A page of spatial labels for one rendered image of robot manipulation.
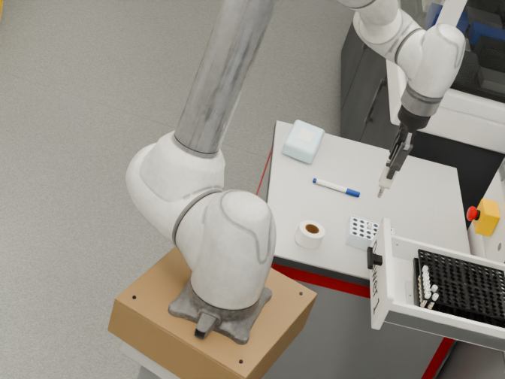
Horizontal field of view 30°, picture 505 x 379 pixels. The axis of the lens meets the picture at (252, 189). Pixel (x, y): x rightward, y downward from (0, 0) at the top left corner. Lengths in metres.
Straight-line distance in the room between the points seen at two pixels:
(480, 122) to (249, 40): 1.30
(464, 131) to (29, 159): 1.67
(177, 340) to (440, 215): 1.06
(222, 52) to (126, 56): 2.65
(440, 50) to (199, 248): 0.70
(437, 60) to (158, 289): 0.80
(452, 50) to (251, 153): 2.02
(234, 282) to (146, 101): 2.37
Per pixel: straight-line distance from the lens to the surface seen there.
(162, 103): 4.21
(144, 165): 2.00
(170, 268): 2.10
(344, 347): 2.61
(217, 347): 1.95
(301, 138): 2.74
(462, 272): 2.34
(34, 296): 3.19
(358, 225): 2.51
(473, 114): 2.98
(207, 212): 1.88
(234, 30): 1.83
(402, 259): 2.40
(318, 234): 2.42
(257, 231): 1.85
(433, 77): 2.17
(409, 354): 2.63
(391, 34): 2.20
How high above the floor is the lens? 2.27
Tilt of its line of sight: 36 degrees down
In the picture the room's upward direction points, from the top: 18 degrees clockwise
